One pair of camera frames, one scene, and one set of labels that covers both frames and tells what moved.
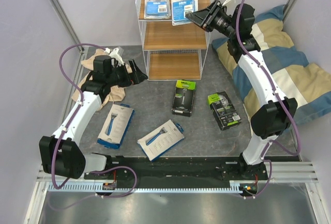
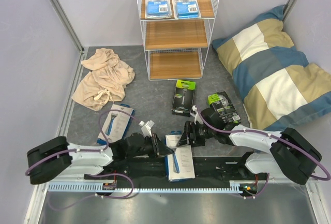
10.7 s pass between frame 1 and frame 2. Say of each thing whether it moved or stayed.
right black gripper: moved
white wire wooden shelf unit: stayed
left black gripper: moved
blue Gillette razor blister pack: stayed
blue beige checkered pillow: stayed
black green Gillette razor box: stayed
